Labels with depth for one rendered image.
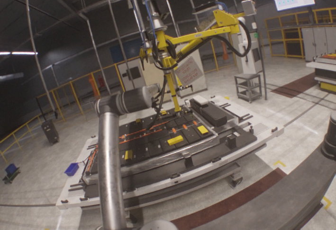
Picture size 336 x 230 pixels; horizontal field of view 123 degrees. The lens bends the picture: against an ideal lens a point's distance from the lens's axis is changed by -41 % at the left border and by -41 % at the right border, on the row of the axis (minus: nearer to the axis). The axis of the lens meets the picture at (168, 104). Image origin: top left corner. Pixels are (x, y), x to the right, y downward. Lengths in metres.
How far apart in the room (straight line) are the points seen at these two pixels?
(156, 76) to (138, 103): 5.22
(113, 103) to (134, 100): 0.15
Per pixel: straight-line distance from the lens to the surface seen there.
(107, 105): 1.03
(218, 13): 1.35
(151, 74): 6.13
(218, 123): 1.80
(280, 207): 1.20
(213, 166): 1.59
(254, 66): 4.22
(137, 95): 0.96
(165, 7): 1.27
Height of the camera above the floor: 1.92
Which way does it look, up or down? 18 degrees down
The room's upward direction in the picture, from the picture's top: 16 degrees counter-clockwise
